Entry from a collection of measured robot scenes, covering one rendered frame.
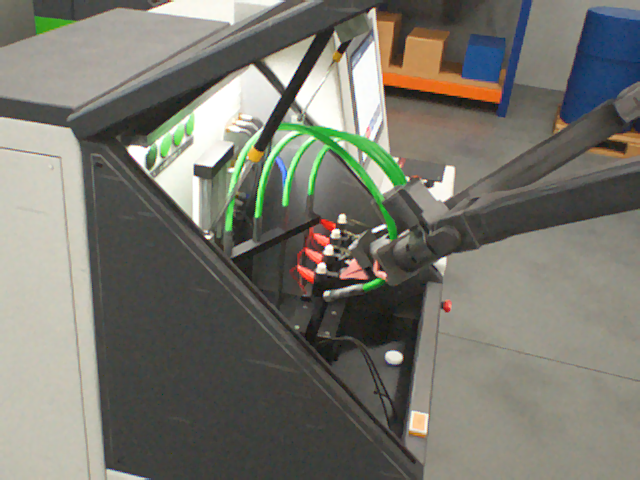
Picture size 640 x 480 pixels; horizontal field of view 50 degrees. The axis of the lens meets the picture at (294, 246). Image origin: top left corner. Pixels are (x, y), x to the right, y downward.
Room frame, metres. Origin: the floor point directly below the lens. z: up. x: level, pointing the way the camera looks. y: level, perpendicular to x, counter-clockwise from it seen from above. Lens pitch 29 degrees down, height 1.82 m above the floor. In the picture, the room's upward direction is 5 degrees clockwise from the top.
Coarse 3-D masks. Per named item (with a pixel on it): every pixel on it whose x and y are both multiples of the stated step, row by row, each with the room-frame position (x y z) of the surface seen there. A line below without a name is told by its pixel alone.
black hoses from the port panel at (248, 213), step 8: (256, 120) 1.54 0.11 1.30; (256, 128) 1.49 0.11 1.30; (248, 136) 1.45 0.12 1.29; (264, 160) 1.49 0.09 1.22; (256, 168) 1.45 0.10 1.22; (256, 176) 1.45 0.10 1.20; (256, 184) 1.48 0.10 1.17; (256, 192) 1.49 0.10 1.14; (248, 200) 1.44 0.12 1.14; (248, 208) 1.44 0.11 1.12; (232, 216) 1.54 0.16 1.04; (248, 216) 1.51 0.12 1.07; (232, 224) 1.52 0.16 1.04; (240, 224) 1.44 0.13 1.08; (248, 224) 1.44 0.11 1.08; (240, 232) 1.47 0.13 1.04; (232, 240) 1.44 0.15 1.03
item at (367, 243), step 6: (366, 234) 1.20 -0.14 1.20; (372, 234) 1.21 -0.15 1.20; (360, 240) 1.17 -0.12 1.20; (366, 240) 1.18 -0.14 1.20; (372, 240) 1.20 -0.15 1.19; (378, 240) 1.17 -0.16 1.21; (384, 240) 1.15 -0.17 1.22; (360, 246) 1.16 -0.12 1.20; (366, 246) 1.17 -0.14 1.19; (372, 246) 1.17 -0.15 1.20; (378, 246) 1.15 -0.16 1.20; (366, 252) 1.16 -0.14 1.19; (372, 252) 1.16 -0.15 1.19; (366, 258) 1.15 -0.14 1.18; (372, 258) 1.15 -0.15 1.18; (372, 264) 1.15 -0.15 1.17; (384, 282) 1.13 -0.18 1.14
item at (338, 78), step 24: (240, 0) 1.62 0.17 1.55; (264, 0) 1.64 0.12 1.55; (288, 48) 1.59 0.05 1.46; (336, 48) 1.61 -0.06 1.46; (288, 72) 1.59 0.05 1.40; (312, 72) 1.58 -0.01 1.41; (336, 72) 1.58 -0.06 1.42; (336, 96) 1.57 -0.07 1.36; (312, 120) 1.58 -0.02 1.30; (336, 120) 1.57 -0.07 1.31; (384, 120) 2.19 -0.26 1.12; (384, 144) 2.13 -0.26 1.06
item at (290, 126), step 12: (312, 132) 1.14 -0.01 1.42; (252, 144) 1.22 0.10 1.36; (336, 144) 1.12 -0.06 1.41; (240, 156) 1.23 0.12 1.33; (348, 156) 1.10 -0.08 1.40; (240, 168) 1.23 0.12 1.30; (360, 168) 1.09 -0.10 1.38; (372, 180) 1.08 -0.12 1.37; (372, 192) 1.07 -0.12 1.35; (228, 216) 1.24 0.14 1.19; (384, 216) 1.05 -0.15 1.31; (228, 228) 1.25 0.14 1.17; (372, 288) 1.05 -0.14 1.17
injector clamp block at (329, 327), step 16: (336, 288) 1.35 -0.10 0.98; (304, 304) 1.27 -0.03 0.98; (336, 304) 1.28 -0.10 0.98; (304, 320) 1.21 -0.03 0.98; (336, 320) 1.22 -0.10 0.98; (304, 336) 1.17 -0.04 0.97; (320, 336) 1.16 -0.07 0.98; (336, 336) 1.19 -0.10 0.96; (320, 352) 1.16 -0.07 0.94; (336, 352) 1.27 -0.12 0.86
